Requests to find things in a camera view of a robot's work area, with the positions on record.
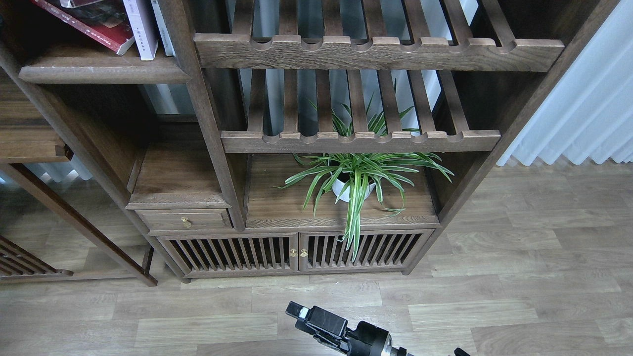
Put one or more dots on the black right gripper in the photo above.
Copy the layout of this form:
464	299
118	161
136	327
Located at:
331	331

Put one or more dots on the white lilac book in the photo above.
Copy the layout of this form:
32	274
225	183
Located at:
143	24

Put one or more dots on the red book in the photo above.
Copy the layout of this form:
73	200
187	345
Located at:
105	22

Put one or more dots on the dark maroon book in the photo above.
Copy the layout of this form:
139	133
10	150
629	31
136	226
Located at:
72	4

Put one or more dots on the white plant pot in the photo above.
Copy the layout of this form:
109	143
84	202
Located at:
342	187

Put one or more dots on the green spider plant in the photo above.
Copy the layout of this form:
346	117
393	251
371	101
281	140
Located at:
379	167

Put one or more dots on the brass drawer knob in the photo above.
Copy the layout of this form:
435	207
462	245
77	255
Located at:
187	223

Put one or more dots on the dark wooden bookshelf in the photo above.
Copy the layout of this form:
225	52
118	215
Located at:
209	133

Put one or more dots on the wooden side rack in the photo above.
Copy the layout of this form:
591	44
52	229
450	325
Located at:
18	265

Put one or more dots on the white upright book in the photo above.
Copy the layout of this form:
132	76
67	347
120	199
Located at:
162	27

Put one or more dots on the white curtain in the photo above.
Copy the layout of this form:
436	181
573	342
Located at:
589	114

